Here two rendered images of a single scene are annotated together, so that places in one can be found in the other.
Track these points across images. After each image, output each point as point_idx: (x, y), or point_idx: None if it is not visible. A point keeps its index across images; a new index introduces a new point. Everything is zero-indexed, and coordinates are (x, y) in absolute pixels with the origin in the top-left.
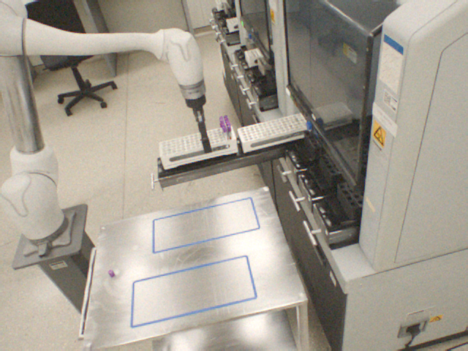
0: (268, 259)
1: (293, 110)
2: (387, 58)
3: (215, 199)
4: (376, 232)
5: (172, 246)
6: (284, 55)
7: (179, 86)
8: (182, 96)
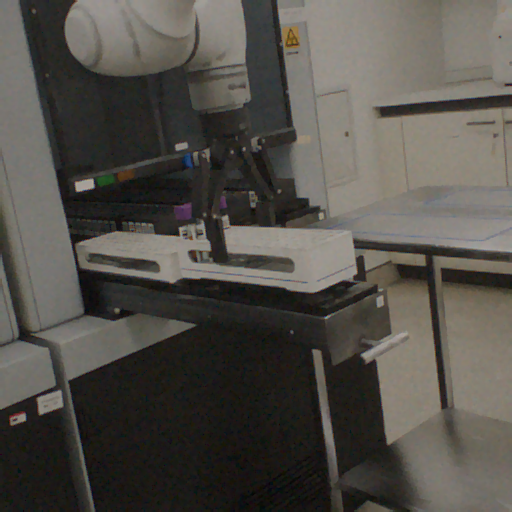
0: (408, 200)
1: (71, 248)
2: None
3: (362, 237)
4: (320, 161)
5: (494, 219)
6: (8, 144)
7: (244, 70)
8: (248, 96)
